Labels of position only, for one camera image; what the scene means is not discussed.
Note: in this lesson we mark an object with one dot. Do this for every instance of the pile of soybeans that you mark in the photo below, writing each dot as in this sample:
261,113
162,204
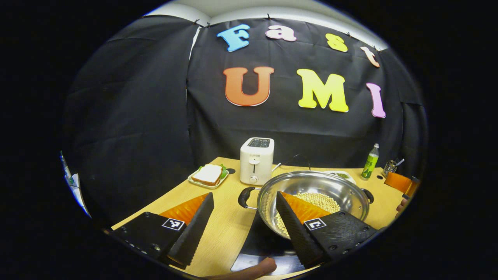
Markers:
323,200

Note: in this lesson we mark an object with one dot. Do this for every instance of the stainless steel pot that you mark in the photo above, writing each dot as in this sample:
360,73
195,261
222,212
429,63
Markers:
311,182

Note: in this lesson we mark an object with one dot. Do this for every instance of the sandwich on white plate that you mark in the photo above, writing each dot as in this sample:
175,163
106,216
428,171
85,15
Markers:
208,175

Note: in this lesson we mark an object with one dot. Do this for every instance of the black induction cooktop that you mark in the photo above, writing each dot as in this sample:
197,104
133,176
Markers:
260,241

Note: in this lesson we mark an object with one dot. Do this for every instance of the green drink bottle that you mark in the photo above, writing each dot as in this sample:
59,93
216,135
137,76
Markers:
369,165

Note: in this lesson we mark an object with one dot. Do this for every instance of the white toaster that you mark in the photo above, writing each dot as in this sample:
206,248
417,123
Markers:
256,163

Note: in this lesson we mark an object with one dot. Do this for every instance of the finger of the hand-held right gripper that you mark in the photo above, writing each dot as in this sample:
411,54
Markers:
413,187
397,182

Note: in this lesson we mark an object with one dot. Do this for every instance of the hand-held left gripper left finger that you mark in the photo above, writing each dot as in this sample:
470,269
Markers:
194,233

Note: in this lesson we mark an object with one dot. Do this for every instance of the metal spoon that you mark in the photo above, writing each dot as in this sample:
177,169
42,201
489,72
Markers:
400,161

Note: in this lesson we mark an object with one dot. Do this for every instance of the white divided bean tray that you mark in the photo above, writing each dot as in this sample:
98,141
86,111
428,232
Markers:
344,175

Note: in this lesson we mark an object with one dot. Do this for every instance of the white printed sheet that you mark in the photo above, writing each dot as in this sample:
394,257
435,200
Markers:
79,190

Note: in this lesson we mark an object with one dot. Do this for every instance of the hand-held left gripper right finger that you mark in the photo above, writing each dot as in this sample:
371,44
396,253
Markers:
295,233

